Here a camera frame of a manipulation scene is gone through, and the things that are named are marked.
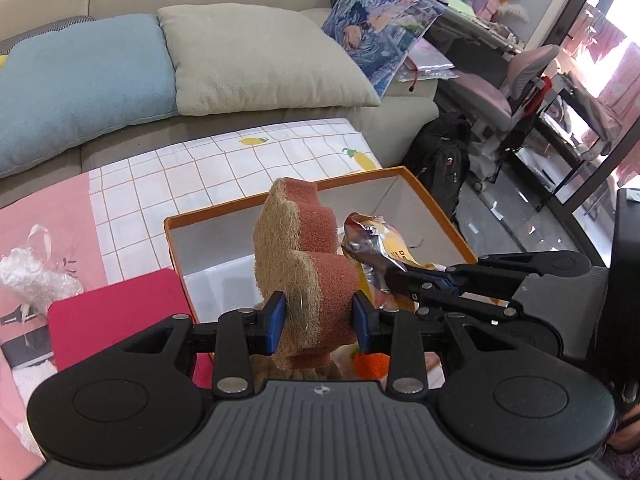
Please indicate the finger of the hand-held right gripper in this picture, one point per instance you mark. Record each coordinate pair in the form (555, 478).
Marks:
(492, 267)
(465, 302)

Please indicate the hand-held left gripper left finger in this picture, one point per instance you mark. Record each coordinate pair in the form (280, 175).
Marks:
(275, 322)

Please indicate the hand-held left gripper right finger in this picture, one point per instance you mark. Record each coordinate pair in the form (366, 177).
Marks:
(362, 325)

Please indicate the orange knitted toy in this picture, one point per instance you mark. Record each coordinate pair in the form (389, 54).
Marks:
(372, 364)

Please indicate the brown bread-shaped sponge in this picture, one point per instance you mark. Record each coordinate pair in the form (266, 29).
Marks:
(325, 280)

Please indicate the brown fluffy cloth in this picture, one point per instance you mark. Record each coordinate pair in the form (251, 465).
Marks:
(310, 372)

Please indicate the silver yellow snack packet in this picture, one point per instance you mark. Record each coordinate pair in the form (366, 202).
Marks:
(380, 245)

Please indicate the orange cardboard box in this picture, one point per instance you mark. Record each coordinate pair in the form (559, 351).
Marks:
(220, 240)

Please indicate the clear plastic wrap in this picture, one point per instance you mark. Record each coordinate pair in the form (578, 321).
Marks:
(35, 272)

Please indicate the person's right forearm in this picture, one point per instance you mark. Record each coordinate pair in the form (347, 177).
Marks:
(627, 430)

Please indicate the black cabinet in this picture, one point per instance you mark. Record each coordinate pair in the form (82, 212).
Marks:
(625, 260)

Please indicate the black backpack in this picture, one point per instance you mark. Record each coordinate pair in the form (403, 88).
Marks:
(440, 160)

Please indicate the red lidded storage box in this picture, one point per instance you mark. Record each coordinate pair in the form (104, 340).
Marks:
(115, 310)

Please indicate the checked lemon print tablecloth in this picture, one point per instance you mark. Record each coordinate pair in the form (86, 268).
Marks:
(210, 170)

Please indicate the pink office chair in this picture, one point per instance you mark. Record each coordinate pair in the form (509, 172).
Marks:
(530, 65)

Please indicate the pink plastic folder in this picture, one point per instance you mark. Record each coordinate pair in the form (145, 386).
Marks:
(430, 57)

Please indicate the pink curtain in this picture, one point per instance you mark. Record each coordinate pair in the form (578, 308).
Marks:
(605, 45)

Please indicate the grey-green pillow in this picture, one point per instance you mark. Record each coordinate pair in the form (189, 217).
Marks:
(250, 60)

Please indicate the blue printed figure pillow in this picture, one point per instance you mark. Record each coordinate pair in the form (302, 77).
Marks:
(380, 25)

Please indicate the grey patterned cushion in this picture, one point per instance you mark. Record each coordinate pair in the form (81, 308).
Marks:
(50, 27)

